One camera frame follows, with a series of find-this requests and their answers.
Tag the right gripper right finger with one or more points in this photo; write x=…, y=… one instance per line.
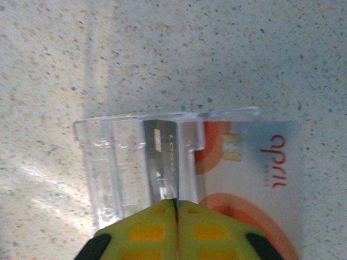
x=211, y=233

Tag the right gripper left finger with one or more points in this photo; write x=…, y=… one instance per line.
x=146, y=233

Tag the clear acrylic card stand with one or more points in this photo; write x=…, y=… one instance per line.
x=122, y=168

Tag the black credit card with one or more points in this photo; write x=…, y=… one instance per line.
x=162, y=162

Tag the white card with red circle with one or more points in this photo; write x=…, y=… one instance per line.
x=257, y=176

